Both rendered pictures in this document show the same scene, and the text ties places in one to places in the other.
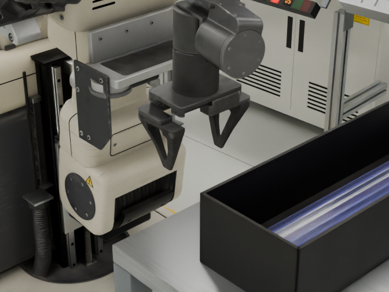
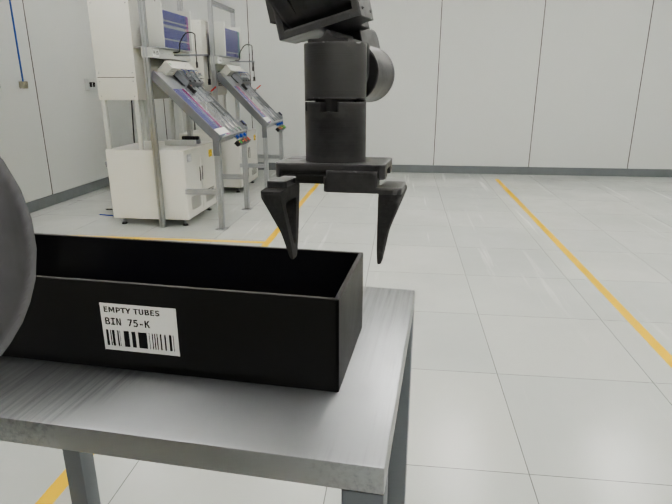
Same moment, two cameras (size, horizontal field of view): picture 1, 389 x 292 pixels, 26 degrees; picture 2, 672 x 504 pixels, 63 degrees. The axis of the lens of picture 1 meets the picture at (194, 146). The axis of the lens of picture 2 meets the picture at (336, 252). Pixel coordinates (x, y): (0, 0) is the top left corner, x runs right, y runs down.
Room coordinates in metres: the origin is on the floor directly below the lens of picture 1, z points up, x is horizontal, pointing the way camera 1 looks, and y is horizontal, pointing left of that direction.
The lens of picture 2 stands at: (1.25, 0.42, 1.13)
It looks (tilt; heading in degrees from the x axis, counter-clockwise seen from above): 17 degrees down; 234
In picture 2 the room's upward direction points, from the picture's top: straight up
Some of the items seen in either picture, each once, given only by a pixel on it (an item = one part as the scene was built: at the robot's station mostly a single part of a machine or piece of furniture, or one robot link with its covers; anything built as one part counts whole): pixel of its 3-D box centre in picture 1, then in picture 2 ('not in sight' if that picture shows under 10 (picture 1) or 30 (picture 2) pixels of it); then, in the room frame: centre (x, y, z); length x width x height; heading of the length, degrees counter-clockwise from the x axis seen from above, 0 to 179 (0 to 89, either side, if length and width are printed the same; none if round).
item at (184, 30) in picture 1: (199, 28); (337, 72); (0.94, -0.01, 1.14); 0.07 x 0.06 x 0.07; 32
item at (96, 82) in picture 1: (143, 73); not in sight; (1.47, 0.10, 0.84); 0.28 x 0.16 x 0.22; 133
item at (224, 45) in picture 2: not in sight; (218, 99); (-1.35, -5.28, 0.95); 1.36 x 0.82 x 1.90; 137
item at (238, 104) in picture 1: (212, 117); (305, 213); (0.96, -0.02, 1.01); 0.07 x 0.07 x 0.09; 42
